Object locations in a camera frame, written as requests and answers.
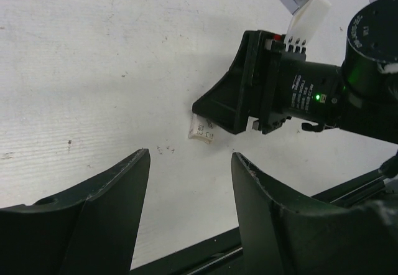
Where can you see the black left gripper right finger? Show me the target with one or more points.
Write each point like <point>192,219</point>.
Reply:
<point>311,231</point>

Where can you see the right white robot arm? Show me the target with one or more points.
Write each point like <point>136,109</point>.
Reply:
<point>360,96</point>

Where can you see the small staple box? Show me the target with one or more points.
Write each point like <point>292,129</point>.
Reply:
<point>201,129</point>

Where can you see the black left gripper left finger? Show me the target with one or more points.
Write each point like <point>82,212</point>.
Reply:
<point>90,228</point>

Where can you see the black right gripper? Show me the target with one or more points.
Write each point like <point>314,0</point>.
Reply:
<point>248,88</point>

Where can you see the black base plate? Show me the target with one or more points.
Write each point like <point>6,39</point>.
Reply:
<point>264,225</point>

